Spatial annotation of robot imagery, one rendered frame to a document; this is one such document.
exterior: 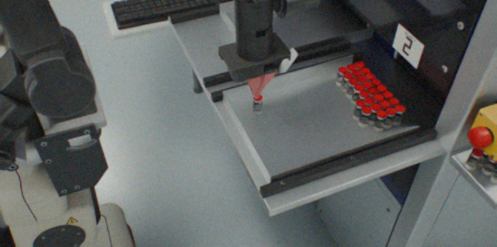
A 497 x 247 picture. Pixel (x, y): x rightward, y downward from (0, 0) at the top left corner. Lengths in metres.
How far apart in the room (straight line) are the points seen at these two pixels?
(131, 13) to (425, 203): 0.98
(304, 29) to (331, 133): 0.38
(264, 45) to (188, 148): 1.49
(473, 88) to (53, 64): 0.71
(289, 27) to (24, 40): 0.85
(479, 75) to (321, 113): 0.33
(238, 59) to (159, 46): 2.04
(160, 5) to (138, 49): 1.25
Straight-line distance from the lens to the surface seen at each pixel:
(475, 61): 0.93
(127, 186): 2.08
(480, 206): 1.43
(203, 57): 1.21
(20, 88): 0.65
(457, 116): 1.01
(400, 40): 1.08
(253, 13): 0.68
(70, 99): 0.63
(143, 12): 1.50
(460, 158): 1.06
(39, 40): 0.59
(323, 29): 1.32
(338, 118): 1.06
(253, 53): 0.72
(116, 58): 2.72
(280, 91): 1.11
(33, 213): 1.04
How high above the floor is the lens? 1.63
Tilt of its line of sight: 44 degrees down
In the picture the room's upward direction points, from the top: straight up
